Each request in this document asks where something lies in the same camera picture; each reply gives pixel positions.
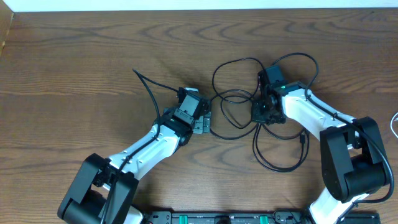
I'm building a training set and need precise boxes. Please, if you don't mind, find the black usb cable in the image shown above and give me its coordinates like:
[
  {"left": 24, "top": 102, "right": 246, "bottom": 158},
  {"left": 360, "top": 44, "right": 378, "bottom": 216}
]
[
  {"left": 208, "top": 57, "right": 267, "bottom": 141},
  {"left": 251, "top": 123, "right": 311, "bottom": 174}
]

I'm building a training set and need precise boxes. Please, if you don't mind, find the white usb cable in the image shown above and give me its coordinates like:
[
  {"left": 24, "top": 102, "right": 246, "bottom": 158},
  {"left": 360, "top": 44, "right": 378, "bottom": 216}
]
[{"left": 389, "top": 111, "right": 398, "bottom": 139}]

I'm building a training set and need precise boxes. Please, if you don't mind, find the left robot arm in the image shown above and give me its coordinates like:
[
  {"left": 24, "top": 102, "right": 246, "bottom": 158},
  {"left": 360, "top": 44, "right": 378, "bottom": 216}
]
[{"left": 57, "top": 88, "right": 211, "bottom": 223}]

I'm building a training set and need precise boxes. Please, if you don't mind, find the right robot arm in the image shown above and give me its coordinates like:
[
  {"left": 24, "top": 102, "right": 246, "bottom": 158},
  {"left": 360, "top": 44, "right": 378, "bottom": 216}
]
[{"left": 251, "top": 65, "right": 394, "bottom": 223}]

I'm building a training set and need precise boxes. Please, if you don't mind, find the left camera black cable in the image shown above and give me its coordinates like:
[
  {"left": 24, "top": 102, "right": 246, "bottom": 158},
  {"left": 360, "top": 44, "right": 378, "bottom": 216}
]
[{"left": 99, "top": 68, "right": 187, "bottom": 224}]

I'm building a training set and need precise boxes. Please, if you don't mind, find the camera black cable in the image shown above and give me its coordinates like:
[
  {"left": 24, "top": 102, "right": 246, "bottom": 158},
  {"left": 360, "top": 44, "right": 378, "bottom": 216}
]
[
  {"left": 99, "top": 68, "right": 187, "bottom": 224},
  {"left": 270, "top": 52, "right": 396, "bottom": 224}
]

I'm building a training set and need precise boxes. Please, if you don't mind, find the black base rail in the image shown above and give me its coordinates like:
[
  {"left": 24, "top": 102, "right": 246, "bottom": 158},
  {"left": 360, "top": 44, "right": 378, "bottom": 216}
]
[{"left": 139, "top": 210, "right": 382, "bottom": 224}]

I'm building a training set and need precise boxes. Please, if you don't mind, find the right camera black cable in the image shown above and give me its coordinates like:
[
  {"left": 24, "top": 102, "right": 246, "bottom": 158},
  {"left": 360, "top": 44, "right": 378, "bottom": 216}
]
[{"left": 270, "top": 52, "right": 396, "bottom": 224}]

